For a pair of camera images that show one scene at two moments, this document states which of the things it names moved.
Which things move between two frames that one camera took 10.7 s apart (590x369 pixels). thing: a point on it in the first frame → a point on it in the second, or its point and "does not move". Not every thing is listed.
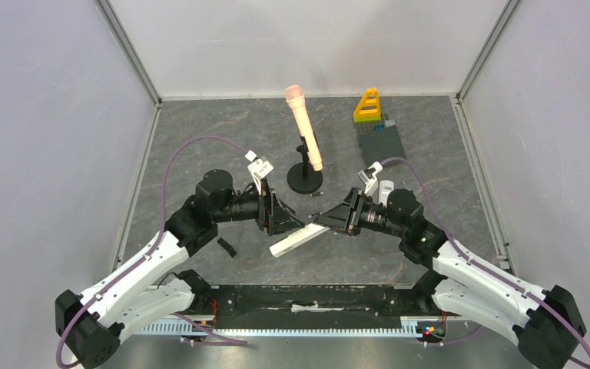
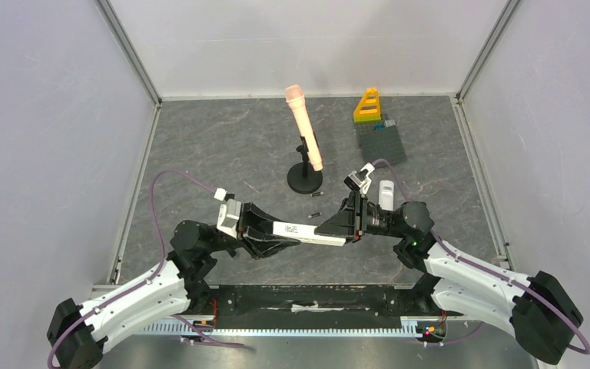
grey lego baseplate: (378, 145) does not move
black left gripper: (269, 204) → (252, 217)
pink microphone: (295, 95) does not move
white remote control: (385, 188) does not move
